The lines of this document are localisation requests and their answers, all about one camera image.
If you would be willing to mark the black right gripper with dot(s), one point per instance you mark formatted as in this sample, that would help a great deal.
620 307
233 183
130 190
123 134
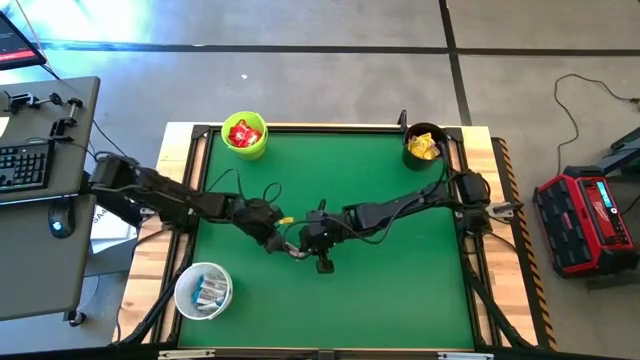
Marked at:
325 230

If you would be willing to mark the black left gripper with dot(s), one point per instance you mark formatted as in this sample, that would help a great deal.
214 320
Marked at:
257 220

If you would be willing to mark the red Skittles candy bag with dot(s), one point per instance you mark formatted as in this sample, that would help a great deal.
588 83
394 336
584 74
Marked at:
239 131
254 137

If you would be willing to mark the yellow Sour Patch candy bag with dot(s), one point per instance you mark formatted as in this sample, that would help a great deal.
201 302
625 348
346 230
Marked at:
434 149
418 145

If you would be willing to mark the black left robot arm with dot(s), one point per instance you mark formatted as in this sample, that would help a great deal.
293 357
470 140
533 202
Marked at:
170 195

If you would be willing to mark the lime green plastic bucket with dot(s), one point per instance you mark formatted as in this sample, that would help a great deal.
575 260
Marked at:
252 150

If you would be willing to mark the white plastic bucket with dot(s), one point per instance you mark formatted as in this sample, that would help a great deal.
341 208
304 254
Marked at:
182 295

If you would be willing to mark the black plastic bucket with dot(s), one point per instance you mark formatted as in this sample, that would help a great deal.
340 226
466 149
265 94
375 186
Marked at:
415 162

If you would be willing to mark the silver table edge plate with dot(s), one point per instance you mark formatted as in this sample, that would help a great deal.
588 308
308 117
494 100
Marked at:
185 354
465 356

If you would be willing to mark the dark blue table clamp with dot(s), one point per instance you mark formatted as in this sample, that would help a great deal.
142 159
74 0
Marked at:
402 120

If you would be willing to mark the white paper sheet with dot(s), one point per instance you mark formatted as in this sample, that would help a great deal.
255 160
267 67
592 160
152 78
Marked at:
107 230

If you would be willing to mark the black desk caster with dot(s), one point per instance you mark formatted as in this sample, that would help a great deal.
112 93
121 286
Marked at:
76 318

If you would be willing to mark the yellow black hazard tape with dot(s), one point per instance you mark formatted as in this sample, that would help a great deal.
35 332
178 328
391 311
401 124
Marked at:
536 285

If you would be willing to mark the black computer mouse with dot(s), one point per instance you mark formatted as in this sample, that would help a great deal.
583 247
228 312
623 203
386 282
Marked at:
61 220

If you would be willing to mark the grey desk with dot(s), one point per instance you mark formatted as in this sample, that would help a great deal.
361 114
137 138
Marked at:
30 127
35 270

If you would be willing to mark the black desk clamp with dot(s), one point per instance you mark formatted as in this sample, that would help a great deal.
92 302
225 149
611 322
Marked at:
67 117
22 100

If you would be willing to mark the red black power station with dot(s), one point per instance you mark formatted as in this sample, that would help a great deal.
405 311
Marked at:
582 222

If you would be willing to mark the black backlit keyboard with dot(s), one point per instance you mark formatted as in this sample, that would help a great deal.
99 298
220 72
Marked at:
25 165

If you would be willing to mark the dark grey equipment case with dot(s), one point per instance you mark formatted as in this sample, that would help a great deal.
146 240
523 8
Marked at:
625 150

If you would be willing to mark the black monitor red stripe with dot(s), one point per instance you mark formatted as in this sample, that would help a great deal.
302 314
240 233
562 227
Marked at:
15 45

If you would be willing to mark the black frame strut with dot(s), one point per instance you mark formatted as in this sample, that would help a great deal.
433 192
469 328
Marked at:
145 317
495 310

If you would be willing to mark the grey metal side bracket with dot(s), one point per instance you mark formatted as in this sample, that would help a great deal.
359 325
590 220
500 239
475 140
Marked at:
505 207

